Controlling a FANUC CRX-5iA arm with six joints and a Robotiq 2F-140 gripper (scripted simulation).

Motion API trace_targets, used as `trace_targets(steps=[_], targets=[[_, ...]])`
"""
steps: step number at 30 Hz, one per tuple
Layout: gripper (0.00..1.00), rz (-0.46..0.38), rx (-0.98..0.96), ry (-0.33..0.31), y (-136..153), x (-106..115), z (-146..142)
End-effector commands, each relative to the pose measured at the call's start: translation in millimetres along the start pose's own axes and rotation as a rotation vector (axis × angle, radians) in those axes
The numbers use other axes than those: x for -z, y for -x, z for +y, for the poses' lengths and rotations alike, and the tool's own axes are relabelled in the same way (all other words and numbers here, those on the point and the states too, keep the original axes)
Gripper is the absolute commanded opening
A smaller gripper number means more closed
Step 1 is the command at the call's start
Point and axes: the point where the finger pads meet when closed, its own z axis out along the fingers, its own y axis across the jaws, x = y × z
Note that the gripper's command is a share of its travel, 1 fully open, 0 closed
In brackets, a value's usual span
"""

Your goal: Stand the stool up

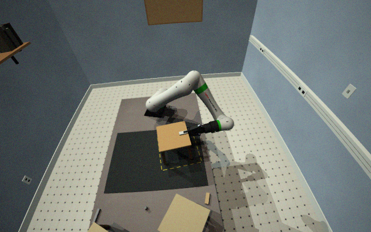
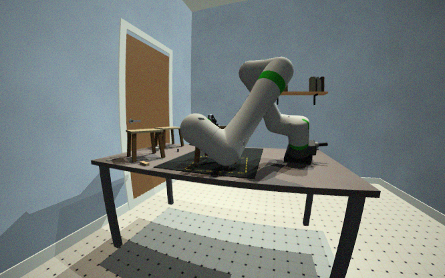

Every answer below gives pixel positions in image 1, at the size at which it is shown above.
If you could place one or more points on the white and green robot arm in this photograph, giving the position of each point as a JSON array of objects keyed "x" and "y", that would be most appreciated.
[{"x": 193, "y": 81}]

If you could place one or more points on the dark grey mat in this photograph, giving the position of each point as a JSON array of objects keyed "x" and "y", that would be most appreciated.
[{"x": 135, "y": 165}]

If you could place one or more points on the small wooden stool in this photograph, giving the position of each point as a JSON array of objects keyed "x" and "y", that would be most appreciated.
[{"x": 169, "y": 138}]

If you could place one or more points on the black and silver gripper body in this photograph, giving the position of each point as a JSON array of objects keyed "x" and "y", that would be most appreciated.
[{"x": 206, "y": 128}]

